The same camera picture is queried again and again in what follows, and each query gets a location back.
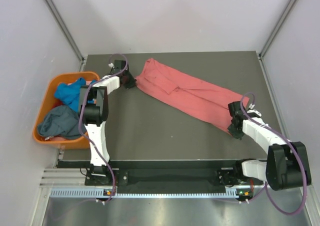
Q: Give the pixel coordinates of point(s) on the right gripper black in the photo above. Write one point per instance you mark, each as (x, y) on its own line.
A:
(234, 133)

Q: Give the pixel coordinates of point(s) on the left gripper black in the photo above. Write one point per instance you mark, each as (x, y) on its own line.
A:
(132, 82)

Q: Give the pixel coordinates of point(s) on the pink t shirt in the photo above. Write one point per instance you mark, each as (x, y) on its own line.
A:
(195, 97)

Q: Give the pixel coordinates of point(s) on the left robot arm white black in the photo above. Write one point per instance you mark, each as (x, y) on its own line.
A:
(93, 110)

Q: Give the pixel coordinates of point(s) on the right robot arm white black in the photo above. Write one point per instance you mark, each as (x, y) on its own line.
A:
(287, 164)

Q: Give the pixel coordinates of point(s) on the grey blue t shirt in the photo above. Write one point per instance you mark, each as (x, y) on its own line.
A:
(62, 122)

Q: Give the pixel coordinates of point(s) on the orange plastic bin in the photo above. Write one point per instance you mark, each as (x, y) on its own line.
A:
(48, 104)

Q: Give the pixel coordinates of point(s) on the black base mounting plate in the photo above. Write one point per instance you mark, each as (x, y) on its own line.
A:
(201, 180)

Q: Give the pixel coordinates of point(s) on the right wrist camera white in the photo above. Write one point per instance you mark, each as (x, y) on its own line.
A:
(253, 108)

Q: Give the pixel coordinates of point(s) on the left aluminium frame post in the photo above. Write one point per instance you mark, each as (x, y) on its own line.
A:
(65, 31)

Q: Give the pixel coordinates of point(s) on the aluminium frame post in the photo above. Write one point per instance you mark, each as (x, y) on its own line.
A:
(288, 8)
(65, 31)

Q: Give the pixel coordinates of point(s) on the right aluminium frame post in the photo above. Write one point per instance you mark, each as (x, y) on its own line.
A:
(288, 8)

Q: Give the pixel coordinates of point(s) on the slotted cable duct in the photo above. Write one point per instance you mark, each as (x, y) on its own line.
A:
(102, 193)

